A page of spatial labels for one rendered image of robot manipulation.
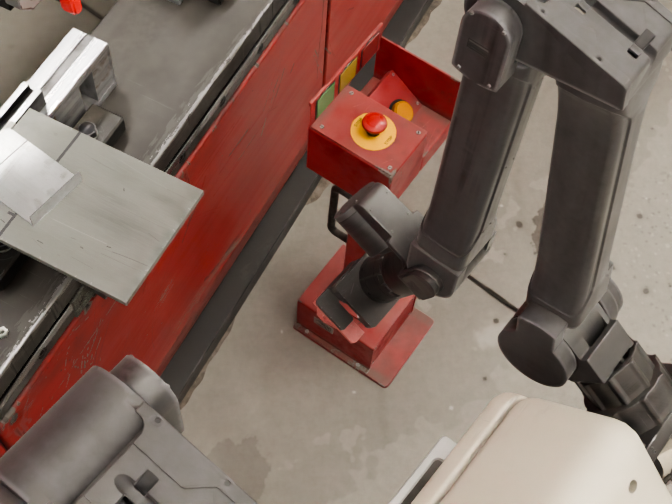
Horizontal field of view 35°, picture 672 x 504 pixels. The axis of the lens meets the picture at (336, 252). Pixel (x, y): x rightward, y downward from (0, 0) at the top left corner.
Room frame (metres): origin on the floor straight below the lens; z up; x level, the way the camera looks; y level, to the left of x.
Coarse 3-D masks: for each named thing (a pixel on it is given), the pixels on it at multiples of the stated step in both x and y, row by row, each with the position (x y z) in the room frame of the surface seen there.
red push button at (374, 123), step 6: (366, 114) 0.99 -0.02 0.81; (372, 114) 0.99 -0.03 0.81; (378, 114) 0.99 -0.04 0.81; (366, 120) 0.97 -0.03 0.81; (372, 120) 0.97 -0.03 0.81; (378, 120) 0.98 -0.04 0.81; (384, 120) 0.98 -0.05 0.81; (366, 126) 0.96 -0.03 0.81; (372, 126) 0.96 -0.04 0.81; (378, 126) 0.96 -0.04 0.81; (384, 126) 0.97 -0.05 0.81; (372, 132) 0.96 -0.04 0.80; (378, 132) 0.96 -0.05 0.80
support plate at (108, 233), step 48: (48, 144) 0.74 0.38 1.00; (96, 144) 0.75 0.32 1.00; (96, 192) 0.68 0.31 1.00; (144, 192) 0.69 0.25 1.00; (192, 192) 0.70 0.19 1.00; (0, 240) 0.60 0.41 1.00; (48, 240) 0.61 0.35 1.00; (96, 240) 0.61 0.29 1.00; (144, 240) 0.62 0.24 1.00; (96, 288) 0.55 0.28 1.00
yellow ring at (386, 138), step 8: (360, 120) 0.99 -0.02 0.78; (352, 128) 0.98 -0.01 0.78; (360, 128) 0.98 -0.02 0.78; (392, 128) 0.98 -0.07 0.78; (352, 136) 0.96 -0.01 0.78; (360, 136) 0.96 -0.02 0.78; (368, 136) 0.96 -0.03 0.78; (376, 136) 0.97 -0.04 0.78; (384, 136) 0.97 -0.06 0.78; (392, 136) 0.97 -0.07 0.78; (360, 144) 0.95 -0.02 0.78; (368, 144) 0.95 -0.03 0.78; (376, 144) 0.95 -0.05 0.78; (384, 144) 0.95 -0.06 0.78
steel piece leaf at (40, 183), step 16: (32, 144) 0.74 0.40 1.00; (16, 160) 0.71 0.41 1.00; (32, 160) 0.72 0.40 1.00; (48, 160) 0.72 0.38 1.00; (0, 176) 0.69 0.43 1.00; (16, 176) 0.69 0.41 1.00; (32, 176) 0.69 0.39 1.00; (48, 176) 0.70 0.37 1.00; (64, 176) 0.70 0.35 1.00; (80, 176) 0.69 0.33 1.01; (0, 192) 0.67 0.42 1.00; (16, 192) 0.67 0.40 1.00; (32, 192) 0.67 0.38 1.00; (48, 192) 0.67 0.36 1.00; (64, 192) 0.67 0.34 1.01; (16, 208) 0.64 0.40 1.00; (32, 208) 0.65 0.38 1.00; (48, 208) 0.65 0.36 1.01; (32, 224) 0.62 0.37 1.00
